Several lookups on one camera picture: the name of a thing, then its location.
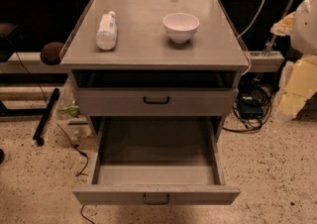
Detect black cable bundle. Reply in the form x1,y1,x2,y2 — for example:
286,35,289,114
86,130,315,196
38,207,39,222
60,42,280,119
222,82,273,134

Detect white power cable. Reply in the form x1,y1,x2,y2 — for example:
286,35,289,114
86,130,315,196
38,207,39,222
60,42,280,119
236,0,267,77

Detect clear plastic bag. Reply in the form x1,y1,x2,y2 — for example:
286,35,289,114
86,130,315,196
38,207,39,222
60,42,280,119
53,79,92,141

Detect white ceramic bowl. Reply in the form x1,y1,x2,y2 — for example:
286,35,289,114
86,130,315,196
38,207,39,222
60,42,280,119
162,13,200,44

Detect white plastic bottle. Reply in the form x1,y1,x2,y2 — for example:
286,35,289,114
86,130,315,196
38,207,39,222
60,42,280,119
96,11,117,51

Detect black stand leg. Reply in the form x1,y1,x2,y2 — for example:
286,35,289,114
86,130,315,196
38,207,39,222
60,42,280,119
0,88,59,146

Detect grey top drawer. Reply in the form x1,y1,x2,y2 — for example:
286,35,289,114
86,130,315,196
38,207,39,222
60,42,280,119
76,88,238,116

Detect brown round object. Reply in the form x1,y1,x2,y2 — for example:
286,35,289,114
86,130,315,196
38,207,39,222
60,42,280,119
40,42,63,65

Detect grey drawer cabinet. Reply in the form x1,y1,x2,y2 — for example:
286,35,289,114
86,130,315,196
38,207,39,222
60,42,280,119
62,0,248,133

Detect black floor cable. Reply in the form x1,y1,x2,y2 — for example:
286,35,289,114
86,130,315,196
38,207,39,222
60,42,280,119
55,122,97,224

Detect grey drawer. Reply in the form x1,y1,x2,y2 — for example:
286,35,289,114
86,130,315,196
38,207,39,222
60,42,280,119
76,88,238,116
73,117,240,206

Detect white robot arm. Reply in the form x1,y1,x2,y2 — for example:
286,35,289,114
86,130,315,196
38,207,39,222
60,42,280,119
270,0,317,122

